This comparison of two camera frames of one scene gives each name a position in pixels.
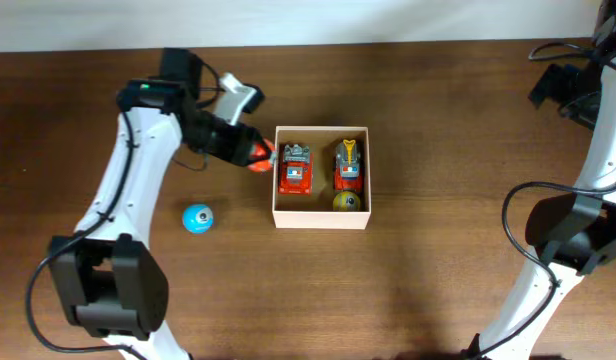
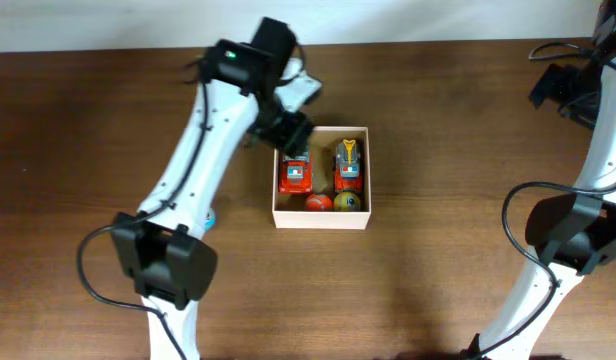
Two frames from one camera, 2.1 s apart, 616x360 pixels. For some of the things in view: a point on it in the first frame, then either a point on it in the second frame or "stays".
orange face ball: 261,151 -> 319,202
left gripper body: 229,141 -> 288,131
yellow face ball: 346,201 stays
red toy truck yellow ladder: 348,173 stays
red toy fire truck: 295,174 stays
